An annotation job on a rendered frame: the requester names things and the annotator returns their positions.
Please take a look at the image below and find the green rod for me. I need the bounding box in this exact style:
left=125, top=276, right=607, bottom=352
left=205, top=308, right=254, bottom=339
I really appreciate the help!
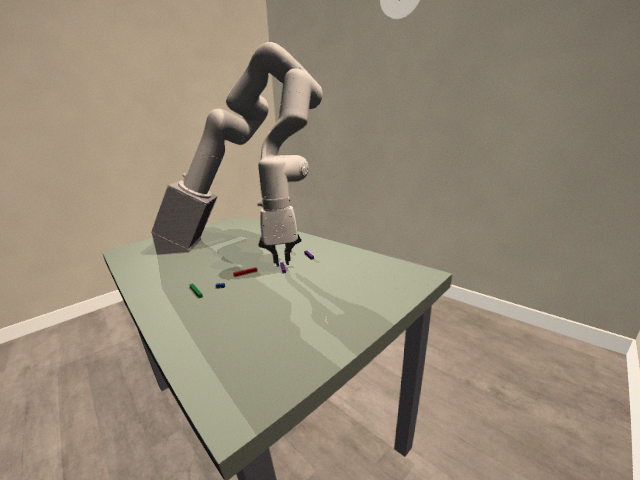
left=189, top=283, right=203, bottom=298

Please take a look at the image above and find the red rod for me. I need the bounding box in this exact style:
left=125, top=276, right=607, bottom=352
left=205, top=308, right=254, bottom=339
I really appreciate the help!
left=233, top=267, right=257, bottom=277

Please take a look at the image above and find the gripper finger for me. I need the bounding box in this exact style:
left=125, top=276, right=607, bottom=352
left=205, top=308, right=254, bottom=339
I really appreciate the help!
left=284, top=235, right=302, bottom=265
left=258, top=238, right=279, bottom=267

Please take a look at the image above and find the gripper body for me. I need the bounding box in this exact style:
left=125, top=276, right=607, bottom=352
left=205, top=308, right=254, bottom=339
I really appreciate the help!
left=260, top=206, right=298, bottom=246

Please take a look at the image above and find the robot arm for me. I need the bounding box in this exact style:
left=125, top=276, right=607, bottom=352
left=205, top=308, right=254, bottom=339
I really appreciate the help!
left=178, top=42, right=323, bottom=210

